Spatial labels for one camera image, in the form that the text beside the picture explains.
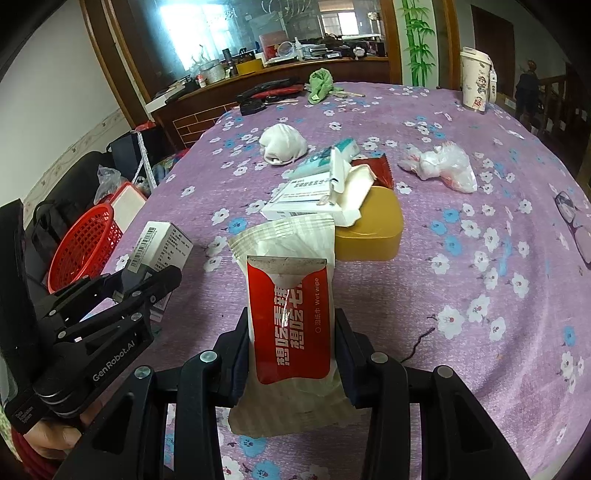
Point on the wooden stair railing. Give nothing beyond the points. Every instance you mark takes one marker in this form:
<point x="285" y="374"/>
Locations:
<point x="554" y="92"/>

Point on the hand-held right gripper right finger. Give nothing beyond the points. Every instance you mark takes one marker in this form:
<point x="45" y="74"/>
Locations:
<point x="351" y="383"/>

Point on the white cartoon print cup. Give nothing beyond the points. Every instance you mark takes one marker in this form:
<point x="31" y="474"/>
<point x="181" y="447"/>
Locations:
<point x="475" y="78"/>

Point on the red foil candy wrapper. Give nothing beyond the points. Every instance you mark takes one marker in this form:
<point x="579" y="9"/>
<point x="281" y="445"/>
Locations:
<point x="378" y="170"/>

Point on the dark hanging jacket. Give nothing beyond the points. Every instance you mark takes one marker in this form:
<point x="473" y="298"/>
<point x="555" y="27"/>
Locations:
<point x="526" y="87"/>

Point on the dark bag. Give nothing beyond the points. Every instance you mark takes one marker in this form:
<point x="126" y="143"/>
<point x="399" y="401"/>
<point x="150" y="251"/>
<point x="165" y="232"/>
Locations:
<point x="127" y="152"/>

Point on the yellow cardboard box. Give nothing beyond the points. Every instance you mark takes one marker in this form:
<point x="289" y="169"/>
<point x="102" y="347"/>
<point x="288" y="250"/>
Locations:
<point x="244" y="68"/>

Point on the clear plastic bag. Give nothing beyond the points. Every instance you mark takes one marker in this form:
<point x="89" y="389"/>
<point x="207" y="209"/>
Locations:
<point x="108" y="182"/>

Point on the red plastic basket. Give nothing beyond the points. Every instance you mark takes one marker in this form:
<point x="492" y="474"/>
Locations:
<point x="83" y="249"/>

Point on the person's left forearm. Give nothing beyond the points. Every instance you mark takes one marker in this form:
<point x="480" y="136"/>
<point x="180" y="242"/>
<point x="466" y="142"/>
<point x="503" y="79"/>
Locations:
<point x="32" y="466"/>

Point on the open white carton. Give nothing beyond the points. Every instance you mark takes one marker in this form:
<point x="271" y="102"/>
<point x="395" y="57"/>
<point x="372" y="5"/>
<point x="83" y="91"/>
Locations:
<point x="353" y="198"/>

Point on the crumpled white plastic bag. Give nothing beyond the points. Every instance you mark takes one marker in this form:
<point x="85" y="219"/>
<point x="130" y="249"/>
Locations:
<point x="443" y="166"/>

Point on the dark wooden door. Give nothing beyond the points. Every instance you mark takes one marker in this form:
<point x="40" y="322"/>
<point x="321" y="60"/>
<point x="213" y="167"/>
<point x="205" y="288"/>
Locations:
<point x="489" y="27"/>

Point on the person's left hand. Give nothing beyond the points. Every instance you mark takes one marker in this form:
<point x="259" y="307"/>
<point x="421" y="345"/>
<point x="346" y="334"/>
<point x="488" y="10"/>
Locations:
<point x="51" y="438"/>

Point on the black red hand tool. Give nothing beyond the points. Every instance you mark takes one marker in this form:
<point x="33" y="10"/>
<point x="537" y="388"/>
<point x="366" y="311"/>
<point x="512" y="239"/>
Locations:
<point x="272" y="90"/>

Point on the purple frame eyeglasses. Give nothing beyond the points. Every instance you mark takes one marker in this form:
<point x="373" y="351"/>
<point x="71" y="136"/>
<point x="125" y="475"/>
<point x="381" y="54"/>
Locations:
<point x="565" y="205"/>

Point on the teal white tissue packet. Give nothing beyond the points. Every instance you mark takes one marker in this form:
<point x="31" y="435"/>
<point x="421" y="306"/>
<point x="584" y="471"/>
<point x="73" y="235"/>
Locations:
<point x="323" y="159"/>

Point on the green cloth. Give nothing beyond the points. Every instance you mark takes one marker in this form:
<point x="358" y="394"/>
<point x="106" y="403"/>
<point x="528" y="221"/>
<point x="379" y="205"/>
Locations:
<point x="321" y="85"/>

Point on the yellow lidded box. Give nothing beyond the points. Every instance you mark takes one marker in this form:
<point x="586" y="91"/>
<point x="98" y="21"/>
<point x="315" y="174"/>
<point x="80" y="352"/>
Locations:
<point x="369" y="230"/>

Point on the white metal pole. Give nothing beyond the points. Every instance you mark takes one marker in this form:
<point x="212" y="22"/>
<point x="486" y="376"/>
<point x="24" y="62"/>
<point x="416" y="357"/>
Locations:
<point x="143" y="157"/>

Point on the red white wet wipe packet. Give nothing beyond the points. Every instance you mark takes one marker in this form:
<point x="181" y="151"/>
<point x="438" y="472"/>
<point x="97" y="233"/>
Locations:
<point x="288" y="323"/>

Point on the wood framed glass window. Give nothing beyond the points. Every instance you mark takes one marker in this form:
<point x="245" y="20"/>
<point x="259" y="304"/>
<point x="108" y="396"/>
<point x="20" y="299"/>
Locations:
<point x="207" y="27"/>

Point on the red tub white lid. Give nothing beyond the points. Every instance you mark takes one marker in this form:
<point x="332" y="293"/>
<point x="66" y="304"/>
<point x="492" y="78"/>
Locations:
<point x="129" y="198"/>

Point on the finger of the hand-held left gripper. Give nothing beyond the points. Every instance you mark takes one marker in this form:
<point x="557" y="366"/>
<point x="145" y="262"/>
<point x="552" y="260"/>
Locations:
<point x="157" y="284"/>
<point x="83" y="293"/>

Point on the black thread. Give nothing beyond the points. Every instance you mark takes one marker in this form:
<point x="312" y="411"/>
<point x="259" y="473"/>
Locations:
<point x="418" y="344"/>

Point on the white crumpled cloth ball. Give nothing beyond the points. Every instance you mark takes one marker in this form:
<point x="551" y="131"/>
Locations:
<point x="281" y="143"/>

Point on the white blue medicine box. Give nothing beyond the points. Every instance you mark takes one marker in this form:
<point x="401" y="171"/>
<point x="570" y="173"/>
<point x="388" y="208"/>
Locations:
<point x="295" y="203"/>

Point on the wooden counter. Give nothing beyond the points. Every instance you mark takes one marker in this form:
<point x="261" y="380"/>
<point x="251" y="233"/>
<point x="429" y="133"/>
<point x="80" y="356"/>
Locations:
<point x="207" y="106"/>

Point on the green bamboo wall sticker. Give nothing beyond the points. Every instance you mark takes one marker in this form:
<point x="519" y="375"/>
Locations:
<point x="418" y="41"/>

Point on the black sofa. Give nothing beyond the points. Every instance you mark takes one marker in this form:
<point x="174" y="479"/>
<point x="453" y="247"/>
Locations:
<point x="55" y="217"/>

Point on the white barcode carton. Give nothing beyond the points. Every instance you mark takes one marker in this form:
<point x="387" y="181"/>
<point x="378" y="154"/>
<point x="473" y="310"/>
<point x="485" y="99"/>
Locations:
<point x="161" y="244"/>

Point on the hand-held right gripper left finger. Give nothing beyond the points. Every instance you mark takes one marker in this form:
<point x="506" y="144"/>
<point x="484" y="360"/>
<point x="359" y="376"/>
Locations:
<point x="240" y="364"/>

